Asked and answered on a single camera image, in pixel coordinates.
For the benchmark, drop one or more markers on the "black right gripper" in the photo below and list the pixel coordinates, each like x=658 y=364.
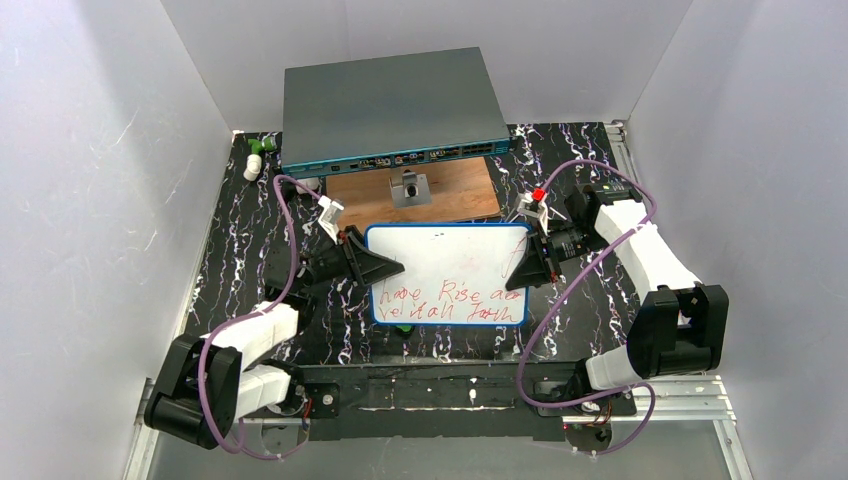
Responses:
x=544 y=259

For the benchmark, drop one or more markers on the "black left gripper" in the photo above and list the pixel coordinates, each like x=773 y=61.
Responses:
x=354 y=259

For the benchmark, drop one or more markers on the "blue-framed small whiteboard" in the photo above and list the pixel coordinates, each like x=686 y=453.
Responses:
x=454 y=274

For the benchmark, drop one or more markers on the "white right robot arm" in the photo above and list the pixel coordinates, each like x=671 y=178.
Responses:
x=680 y=325

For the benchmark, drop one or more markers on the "white pipe elbow fitting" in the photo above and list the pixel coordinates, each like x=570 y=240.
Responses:
x=253 y=167

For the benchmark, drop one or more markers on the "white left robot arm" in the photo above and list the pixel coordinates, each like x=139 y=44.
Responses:
x=209 y=383

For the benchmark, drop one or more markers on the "white and black pipe fitting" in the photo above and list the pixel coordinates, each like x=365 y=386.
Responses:
x=310 y=186

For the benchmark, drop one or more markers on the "brown wooden board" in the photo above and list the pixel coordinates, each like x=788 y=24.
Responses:
x=461 y=190

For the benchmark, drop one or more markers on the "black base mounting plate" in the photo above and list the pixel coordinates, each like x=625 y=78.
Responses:
x=462 y=399

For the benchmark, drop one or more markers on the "green and white pipe fitting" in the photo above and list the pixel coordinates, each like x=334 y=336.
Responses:
x=260 y=146

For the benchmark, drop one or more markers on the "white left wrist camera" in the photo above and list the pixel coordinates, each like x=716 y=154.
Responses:
x=331 y=211

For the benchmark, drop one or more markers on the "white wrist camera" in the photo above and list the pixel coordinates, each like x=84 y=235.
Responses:
x=533 y=207
x=331 y=211

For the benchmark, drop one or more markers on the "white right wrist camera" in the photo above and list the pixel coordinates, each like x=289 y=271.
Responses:
x=533 y=207

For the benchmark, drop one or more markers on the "metal bracket with black knob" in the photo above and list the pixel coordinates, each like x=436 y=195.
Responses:
x=409 y=189

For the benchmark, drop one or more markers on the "grey network switch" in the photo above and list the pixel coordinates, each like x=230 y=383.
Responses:
x=388 y=112

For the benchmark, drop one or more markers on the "right aluminium side rail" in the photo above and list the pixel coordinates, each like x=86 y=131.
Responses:
x=617 y=135

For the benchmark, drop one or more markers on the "aluminium extrusion frame rail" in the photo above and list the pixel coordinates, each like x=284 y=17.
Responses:
x=678 y=398

